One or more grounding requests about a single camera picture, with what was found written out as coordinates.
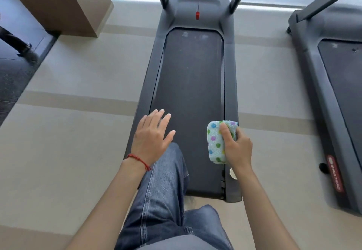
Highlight person's left hand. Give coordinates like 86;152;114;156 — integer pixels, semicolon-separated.
131;109;176;166

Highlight dark grey treadmill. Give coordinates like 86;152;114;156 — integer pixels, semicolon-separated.
124;0;255;203

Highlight person's right forearm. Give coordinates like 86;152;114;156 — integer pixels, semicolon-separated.
234;166;300;250

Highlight polka dot cleaning cloth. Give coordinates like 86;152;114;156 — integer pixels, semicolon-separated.
207;120;239;164

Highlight person's grey shirt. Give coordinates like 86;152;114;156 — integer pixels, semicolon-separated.
136;234;211;250

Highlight person's left forearm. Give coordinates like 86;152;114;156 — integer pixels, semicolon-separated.
66;159;152;250

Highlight person's blue jeans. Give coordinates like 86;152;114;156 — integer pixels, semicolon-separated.
114;142;235;250

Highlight red string bracelet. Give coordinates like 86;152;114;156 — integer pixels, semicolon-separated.
126;153;152;172

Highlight person's right hand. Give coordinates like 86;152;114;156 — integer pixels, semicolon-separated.
219;123;253;171

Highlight grey treadmill with red label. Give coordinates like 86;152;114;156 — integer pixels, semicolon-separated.
286;0;362;217

